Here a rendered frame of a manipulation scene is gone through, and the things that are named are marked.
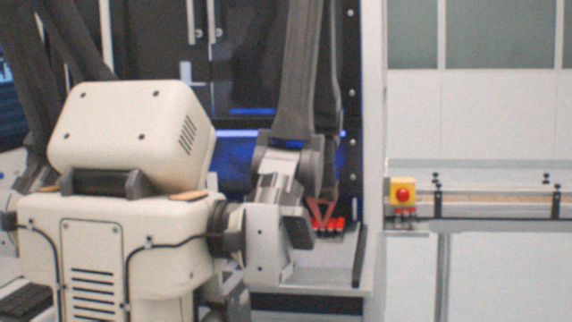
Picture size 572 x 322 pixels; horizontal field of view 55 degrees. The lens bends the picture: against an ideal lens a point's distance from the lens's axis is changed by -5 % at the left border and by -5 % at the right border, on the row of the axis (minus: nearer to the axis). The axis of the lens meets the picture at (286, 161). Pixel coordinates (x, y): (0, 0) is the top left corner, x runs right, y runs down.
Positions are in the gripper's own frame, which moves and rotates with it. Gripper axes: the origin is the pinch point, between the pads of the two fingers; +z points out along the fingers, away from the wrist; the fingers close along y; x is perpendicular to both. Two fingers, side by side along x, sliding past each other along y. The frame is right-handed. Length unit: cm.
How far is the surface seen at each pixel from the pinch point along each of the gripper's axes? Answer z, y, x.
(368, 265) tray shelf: 14.5, 10.0, -10.1
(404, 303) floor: 106, 165, -23
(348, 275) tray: 12.4, -0.7, -5.9
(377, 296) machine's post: 36, 35, -12
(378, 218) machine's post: 11.4, 36.0, -11.7
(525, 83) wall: 22, 496, -153
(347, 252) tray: 14.5, 17.5, -4.1
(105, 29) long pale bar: -45, 30, 65
